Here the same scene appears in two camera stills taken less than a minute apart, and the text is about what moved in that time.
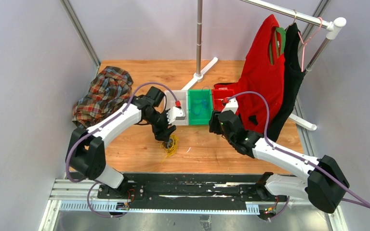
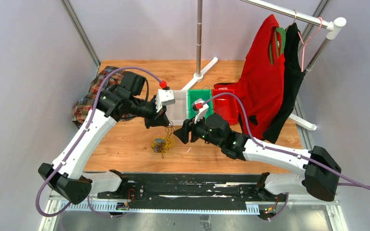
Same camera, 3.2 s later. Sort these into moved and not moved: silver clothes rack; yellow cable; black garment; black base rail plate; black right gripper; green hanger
Moved: yellow cable; black right gripper
Not moved: black garment; silver clothes rack; black base rail plate; green hanger
